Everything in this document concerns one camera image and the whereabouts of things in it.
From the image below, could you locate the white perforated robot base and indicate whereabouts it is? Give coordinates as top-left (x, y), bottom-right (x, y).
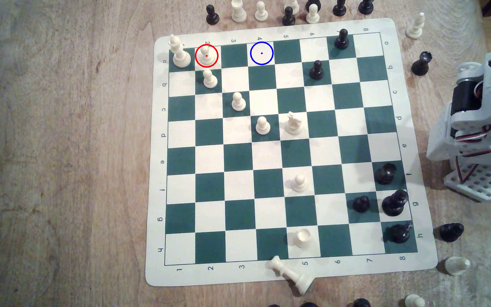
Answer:
top-left (444, 161), bottom-right (491, 202)

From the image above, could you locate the green white chess board mat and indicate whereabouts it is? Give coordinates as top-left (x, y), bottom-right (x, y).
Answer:
top-left (145, 18), bottom-right (439, 287)

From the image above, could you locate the white chess knight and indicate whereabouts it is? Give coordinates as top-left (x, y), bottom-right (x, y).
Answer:
top-left (285, 111), bottom-right (303, 135)

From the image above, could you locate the white chess rook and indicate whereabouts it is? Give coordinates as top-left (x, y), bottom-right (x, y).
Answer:
top-left (293, 229), bottom-right (313, 249)
top-left (231, 0), bottom-right (247, 23)

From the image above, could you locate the white chess king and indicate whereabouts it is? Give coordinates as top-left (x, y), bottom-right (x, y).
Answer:
top-left (168, 35), bottom-right (192, 68)

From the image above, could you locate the white chess queen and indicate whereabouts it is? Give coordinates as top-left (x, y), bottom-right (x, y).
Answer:
top-left (269, 255), bottom-right (314, 296)

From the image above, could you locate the black chess rook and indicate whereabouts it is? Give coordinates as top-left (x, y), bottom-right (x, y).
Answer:
top-left (375, 164), bottom-right (397, 186)
top-left (411, 51), bottom-right (433, 76)

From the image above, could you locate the black chess queen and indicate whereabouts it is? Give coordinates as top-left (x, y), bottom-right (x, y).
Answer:
top-left (381, 190), bottom-right (409, 217)

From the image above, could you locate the black chess king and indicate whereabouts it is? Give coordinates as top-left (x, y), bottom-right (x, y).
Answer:
top-left (388, 222), bottom-right (413, 244)

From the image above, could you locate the white chess bishop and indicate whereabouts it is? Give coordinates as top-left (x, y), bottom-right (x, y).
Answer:
top-left (406, 12), bottom-right (426, 40)

